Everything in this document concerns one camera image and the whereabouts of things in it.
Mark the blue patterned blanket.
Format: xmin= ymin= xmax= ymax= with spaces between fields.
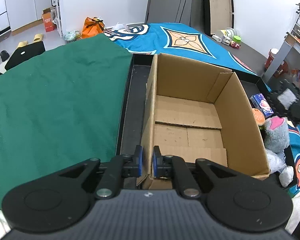
xmin=103 ymin=22 xmax=300 ymax=198

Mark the black chair back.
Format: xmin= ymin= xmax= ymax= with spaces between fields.
xmin=5 ymin=41 xmax=45 ymax=70

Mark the grey plush toy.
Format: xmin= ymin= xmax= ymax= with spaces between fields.
xmin=264 ymin=116 xmax=290 ymax=174

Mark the green cloth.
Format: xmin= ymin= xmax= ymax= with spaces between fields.
xmin=0 ymin=34 xmax=132 ymax=206

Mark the grey low platform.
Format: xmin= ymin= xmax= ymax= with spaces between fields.
xmin=217 ymin=42 xmax=267 ymax=76

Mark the framed brown board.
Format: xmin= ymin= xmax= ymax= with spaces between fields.
xmin=203 ymin=0 xmax=235 ymax=36

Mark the orange bag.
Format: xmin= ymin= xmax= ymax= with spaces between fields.
xmin=81 ymin=17 xmax=105 ymax=38

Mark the brown cardboard box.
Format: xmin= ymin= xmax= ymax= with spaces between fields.
xmin=136 ymin=52 xmax=271 ymax=190

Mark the yellow slippers pair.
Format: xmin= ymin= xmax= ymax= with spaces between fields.
xmin=16 ymin=33 xmax=44 ymax=49

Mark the orange cardboard carton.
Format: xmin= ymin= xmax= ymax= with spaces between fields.
xmin=42 ymin=8 xmax=57 ymax=32

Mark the grey side table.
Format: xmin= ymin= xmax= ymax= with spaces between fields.
xmin=262 ymin=33 xmax=300 ymax=84

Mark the white kitchen cabinet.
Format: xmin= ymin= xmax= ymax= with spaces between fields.
xmin=5 ymin=0 xmax=52 ymax=31

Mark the green lidded cup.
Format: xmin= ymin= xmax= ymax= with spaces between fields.
xmin=232 ymin=35 xmax=241 ymax=44

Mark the white fleece cloth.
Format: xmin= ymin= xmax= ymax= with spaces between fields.
xmin=285 ymin=192 xmax=300 ymax=234

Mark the burger squishy toy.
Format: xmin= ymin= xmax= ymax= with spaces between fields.
xmin=251 ymin=108 xmax=265 ymax=129

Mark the white jar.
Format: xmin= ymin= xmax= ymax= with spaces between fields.
xmin=215 ymin=28 xmax=241 ymax=40

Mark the blue tissue pack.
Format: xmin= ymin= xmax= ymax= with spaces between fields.
xmin=250 ymin=93 xmax=274 ymax=118

